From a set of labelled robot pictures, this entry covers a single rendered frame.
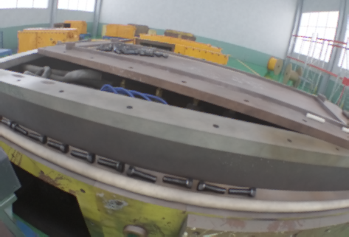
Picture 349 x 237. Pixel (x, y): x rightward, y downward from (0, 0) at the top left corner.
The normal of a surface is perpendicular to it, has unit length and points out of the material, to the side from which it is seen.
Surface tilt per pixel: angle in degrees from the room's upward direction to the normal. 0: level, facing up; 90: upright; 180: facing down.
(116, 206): 90
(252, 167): 90
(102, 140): 90
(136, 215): 90
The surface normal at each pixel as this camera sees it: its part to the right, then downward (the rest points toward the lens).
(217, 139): -0.13, 0.39
